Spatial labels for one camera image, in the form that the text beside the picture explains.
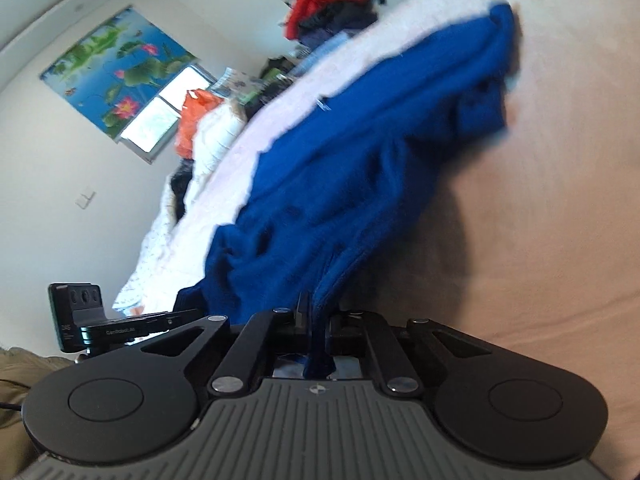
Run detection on white quilted duvet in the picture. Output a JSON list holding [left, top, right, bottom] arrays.
[[190, 102, 249, 187]]

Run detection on black and green bag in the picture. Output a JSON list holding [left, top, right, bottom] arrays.
[[259, 56, 297, 82]]

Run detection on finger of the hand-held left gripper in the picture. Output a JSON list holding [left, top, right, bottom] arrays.
[[149, 308, 202, 334]]

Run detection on orange plastic bag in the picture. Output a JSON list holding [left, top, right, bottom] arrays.
[[174, 89, 224, 160]]

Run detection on pink bed blanket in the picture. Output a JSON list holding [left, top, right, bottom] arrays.
[[112, 0, 640, 461]]

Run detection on white floral quilt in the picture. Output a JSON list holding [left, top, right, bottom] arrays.
[[112, 180, 211, 312]]

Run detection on pile of clothes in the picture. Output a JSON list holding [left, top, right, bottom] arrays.
[[280, 0, 451, 52]]

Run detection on lotus flower window blind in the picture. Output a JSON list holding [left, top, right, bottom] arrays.
[[40, 6, 199, 141]]

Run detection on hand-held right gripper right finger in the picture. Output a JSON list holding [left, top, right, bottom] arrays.
[[326, 309, 494, 401]]

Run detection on light blue blanket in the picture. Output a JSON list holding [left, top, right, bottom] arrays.
[[299, 30, 362, 69]]

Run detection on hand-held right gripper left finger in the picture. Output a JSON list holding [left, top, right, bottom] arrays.
[[140, 291, 313, 402]]

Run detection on dark patterned cloth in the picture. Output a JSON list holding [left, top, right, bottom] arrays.
[[169, 159, 197, 223]]

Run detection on person's khaki pants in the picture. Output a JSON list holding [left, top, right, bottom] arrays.
[[0, 346, 77, 480]]

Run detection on window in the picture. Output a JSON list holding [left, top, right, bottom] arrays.
[[120, 65, 219, 164]]

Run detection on floral pillow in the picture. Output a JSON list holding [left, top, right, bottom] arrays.
[[215, 66, 262, 104]]

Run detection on blue beaded sweater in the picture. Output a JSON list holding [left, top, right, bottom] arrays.
[[172, 2, 524, 381]]

